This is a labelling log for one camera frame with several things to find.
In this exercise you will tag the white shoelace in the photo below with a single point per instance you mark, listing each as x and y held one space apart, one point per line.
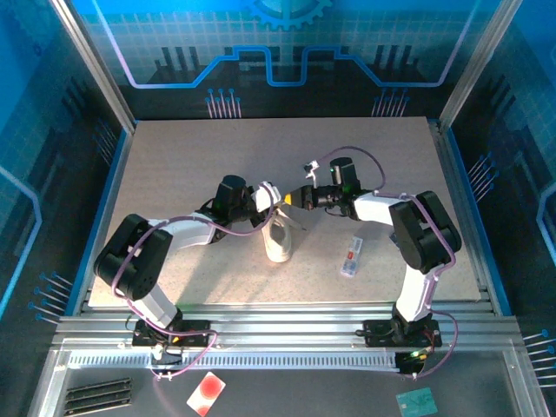
286 221

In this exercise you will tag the white canvas shoe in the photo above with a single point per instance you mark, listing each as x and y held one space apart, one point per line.
278 245

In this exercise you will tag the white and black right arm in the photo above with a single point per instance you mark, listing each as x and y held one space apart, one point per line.
373 206

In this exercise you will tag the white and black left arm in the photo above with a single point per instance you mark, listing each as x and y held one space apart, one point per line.
130 260

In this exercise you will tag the clear plastic box with label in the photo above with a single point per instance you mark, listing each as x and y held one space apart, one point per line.
352 256

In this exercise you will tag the black controller board with lights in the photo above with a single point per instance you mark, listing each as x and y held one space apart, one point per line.
412 360

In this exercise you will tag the red and white card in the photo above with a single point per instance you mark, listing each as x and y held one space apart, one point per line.
208 391

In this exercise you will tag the green card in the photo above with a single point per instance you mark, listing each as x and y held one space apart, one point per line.
417 401

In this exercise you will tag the black slotted grille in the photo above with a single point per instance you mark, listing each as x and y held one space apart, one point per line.
97 396

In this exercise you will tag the aluminium side rail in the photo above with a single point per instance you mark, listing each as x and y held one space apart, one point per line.
456 174

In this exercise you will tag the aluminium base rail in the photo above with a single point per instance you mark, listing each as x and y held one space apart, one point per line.
282 326

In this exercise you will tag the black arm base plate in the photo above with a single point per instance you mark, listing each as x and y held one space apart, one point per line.
195 332
378 334

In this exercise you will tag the aluminium frame post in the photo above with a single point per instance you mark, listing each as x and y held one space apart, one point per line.
93 65
478 65

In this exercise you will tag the aluminium frame beam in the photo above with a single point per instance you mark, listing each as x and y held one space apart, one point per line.
527 386
43 391

